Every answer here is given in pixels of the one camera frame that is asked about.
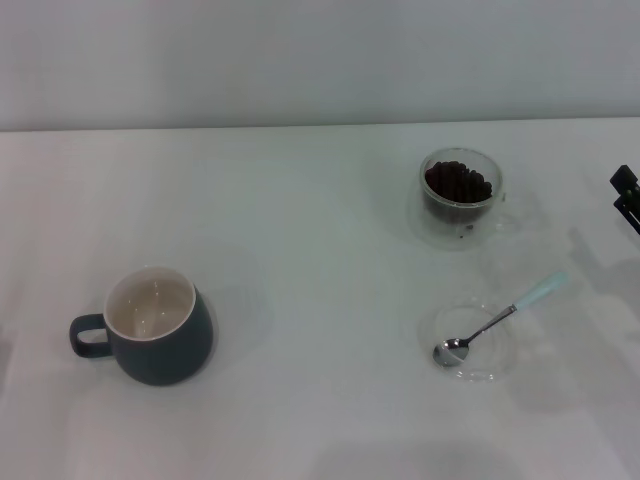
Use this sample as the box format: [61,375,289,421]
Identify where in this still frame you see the coffee beans in glass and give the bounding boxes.
[423,159,494,226]

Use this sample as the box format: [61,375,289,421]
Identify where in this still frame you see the clear glass saucer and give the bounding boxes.
[418,294,524,385]

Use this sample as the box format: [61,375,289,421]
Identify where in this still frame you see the clear double-wall glass cup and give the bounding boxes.
[407,145,525,249]

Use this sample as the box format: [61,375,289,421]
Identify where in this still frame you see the dark grey mug white inside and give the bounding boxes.
[68,266,215,387]

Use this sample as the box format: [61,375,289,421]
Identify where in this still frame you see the steel spoon light blue handle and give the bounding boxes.
[432,271,570,367]

